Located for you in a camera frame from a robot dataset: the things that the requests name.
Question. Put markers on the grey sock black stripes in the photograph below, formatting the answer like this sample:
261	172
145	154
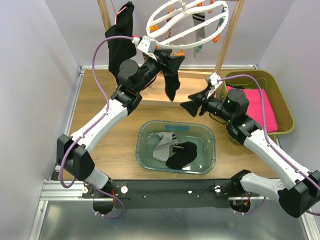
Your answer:
162	150

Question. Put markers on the olive green bin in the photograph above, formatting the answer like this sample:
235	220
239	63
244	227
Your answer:
260	79

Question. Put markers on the clear plastic tub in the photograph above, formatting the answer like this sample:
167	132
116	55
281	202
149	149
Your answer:
199	134

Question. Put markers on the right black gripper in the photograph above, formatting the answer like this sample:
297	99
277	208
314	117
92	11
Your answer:
199	99

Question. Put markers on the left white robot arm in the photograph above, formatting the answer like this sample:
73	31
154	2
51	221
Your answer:
73	153

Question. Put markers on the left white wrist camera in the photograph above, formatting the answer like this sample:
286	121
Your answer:
147	45

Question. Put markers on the aluminium rail frame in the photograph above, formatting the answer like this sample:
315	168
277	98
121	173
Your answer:
296	189

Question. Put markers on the large black hanging cloth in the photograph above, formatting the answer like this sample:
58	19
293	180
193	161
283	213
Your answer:
121	49

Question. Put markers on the black sock tan stripes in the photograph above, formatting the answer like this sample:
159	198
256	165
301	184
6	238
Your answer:
172	84

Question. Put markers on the pink folded cloth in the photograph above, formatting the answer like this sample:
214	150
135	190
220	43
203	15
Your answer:
254	109

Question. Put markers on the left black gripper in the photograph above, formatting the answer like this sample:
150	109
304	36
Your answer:
172	63

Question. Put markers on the black mounting base plate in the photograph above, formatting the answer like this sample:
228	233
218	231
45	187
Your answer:
175	193

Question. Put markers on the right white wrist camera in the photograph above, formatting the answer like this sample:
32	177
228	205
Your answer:
213	81

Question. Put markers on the white round clip hanger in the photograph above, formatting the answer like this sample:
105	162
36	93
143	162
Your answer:
194	20

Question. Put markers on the wooden rack frame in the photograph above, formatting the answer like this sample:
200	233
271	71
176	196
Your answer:
190	79

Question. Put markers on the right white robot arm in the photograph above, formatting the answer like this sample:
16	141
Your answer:
296	190

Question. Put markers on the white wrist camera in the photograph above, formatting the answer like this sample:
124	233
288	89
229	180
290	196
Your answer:
213	81
147	45

